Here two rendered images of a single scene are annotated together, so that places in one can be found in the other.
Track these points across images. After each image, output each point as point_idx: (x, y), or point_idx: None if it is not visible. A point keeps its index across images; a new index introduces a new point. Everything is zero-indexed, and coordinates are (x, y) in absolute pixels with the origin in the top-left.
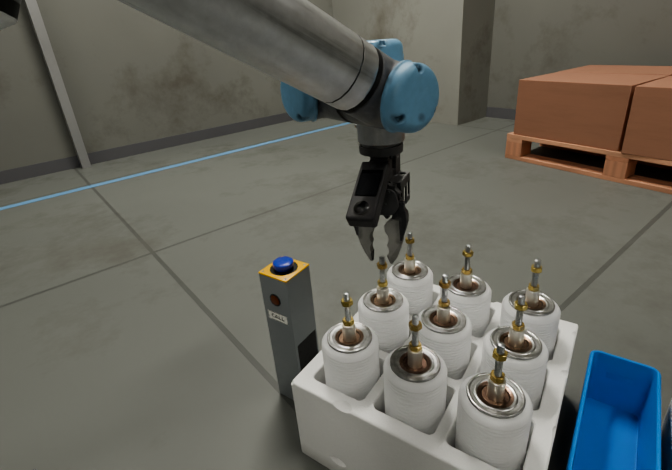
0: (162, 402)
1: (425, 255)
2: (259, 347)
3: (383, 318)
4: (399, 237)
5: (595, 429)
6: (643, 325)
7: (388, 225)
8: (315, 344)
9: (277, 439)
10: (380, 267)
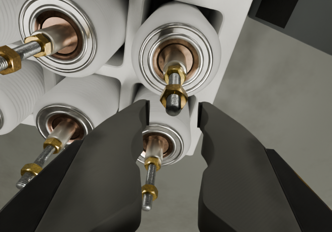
0: None
1: (183, 201)
2: None
3: (162, 13)
4: (79, 150)
5: None
6: (10, 155)
7: (111, 200)
8: (274, 20)
9: None
10: (174, 86)
